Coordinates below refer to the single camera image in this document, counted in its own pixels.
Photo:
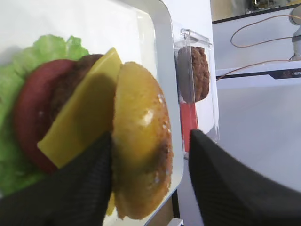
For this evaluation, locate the red tomato slice on burger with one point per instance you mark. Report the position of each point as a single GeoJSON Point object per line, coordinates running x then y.
{"type": "Point", "coordinates": [32, 110]}

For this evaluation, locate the brown meat patty left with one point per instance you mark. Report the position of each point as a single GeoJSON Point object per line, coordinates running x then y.
{"type": "Point", "coordinates": [201, 74]}

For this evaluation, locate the sesame top bun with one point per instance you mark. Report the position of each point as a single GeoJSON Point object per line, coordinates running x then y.
{"type": "Point", "coordinates": [142, 153]}

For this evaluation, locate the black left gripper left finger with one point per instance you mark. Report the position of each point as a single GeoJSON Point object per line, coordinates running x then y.
{"type": "Point", "coordinates": [76, 195]}

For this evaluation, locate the red tomato slices in container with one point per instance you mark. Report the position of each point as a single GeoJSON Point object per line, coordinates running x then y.
{"type": "Point", "coordinates": [188, 122]}

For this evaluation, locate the brown meat patty on burger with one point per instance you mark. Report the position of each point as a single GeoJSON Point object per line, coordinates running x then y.
{"type": "Point", "coordinates": [68, 82]}

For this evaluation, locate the green lettuce leaf on burger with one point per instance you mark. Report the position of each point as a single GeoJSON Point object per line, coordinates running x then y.
{"type": "Point", "coordinates": [16, 171]}

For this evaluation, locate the clear patty tomato container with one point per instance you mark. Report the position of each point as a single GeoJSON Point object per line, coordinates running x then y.
{"type": "Point", "coordinates": [207, 110]}

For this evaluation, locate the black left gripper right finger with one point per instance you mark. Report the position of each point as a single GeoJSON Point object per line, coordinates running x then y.
{"type": "Point", "coordinates": [229, 193]}

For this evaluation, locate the silver metal serving tray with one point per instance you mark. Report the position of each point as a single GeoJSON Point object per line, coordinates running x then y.
{"type": "Point", "coordinates": [139, 30]}

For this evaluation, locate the yellow cheese slice on burger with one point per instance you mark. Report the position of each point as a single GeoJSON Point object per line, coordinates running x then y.
{"type": "Point", "coordinates": [86, 115]}

